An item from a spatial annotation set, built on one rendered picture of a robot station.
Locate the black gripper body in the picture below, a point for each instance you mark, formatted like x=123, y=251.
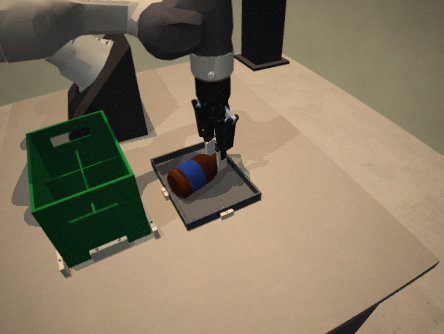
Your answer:
x=215, y=94

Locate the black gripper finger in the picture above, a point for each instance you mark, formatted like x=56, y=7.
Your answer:
x=204, y=122
x=224, y=133

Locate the brown bottle with blue label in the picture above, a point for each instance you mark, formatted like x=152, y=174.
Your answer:
x=192, y=175

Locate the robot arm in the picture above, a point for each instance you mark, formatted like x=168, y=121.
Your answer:
x=37, y=29

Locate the dark green divided crate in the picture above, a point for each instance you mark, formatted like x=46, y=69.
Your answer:
x=74, y=239

